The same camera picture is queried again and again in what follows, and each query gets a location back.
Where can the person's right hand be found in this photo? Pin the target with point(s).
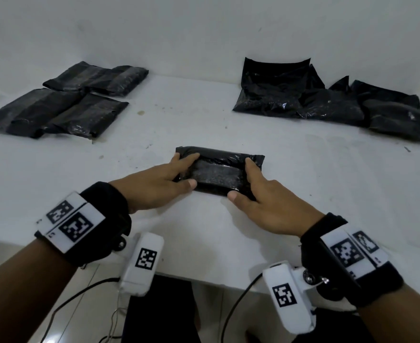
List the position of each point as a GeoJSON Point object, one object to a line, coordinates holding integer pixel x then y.
{"type": "Point", "coordinates": [281, 210]}

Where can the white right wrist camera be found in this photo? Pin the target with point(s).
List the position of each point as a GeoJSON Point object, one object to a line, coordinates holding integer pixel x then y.
{"type": "Point", "coordinates": [295, 317]}

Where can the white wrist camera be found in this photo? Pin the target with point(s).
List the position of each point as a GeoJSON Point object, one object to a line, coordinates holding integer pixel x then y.
{"type": "Point", "coordinates": [295, 317]}
{"type": "Point", "coordinates": [138, 278]}

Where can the black left wristband with markers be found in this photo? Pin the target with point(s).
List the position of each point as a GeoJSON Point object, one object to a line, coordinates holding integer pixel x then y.
{"type": "Point", "coordinates": [110, 210]}

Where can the black right wristband with markers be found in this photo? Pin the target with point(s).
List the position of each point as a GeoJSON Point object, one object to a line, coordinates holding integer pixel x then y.
{"type": "Point", "coordinates": [317, 246]}

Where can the person's left forearm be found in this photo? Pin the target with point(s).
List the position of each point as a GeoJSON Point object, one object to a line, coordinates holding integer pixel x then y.
{"type": "Point", "coordinates": [17, 292]}

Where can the person's left hand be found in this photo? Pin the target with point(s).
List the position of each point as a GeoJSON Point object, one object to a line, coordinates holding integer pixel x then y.
{"type": "Point", "coordinates": [152, 189]}

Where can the black wristband with markers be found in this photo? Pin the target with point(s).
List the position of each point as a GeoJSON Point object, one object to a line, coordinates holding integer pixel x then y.
{"type": "Point", "coordinates": [317, 246]}
{"type": "Point", "coordinates": [110, 210]}

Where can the glossy black plastic bag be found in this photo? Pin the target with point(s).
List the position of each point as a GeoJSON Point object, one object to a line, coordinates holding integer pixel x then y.
{"type": "Point", "coordinates": [88, 116]}

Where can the person's right forearm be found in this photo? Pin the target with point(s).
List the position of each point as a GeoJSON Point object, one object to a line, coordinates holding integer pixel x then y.
{"type": "Point", "coordinates": [403, 317]}

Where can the crinkled black plastic bag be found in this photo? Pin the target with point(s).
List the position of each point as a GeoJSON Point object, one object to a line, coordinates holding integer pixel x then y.
{"type": "Point", "coordinates": [120, 80]}

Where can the row of black plastic packets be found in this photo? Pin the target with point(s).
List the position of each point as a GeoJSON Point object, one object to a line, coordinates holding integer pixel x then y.
{"type": "Point", "coordinates": [302, 96]}

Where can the black packet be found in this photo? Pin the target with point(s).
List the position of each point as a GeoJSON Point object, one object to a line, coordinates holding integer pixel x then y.
{"type": "Point", "coordinates": [217, 153]}
{"type": "Point", "coordinates": [217, 175]}

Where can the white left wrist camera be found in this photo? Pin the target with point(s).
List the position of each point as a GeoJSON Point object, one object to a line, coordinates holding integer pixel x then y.
{"type": "Point", "coordinates": [138, 278]}

